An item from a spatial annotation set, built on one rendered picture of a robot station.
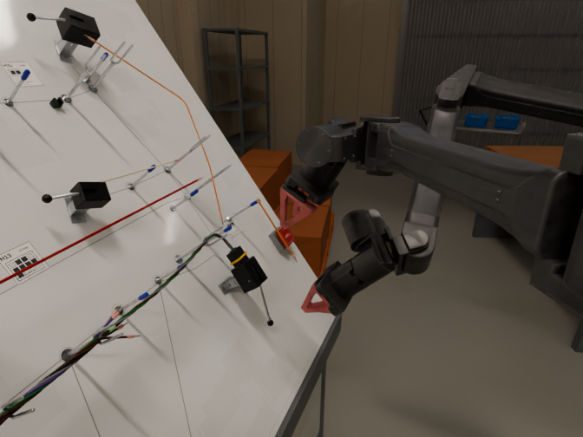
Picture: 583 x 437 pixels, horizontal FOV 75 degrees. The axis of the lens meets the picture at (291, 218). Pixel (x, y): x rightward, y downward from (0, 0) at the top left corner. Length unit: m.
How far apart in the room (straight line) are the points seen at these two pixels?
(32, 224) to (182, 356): 0.32
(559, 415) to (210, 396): 1.89
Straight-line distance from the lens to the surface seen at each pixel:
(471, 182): 0.37
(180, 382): 0.73
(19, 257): 0.67
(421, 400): 2.17
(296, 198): 0.63
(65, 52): 0.93
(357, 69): 6.76
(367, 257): 0.65
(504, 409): 2.28
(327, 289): 0.68
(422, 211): 0.71
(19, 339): 0.64
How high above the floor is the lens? 1.56
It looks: 23 degrees down
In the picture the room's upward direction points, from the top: straight up
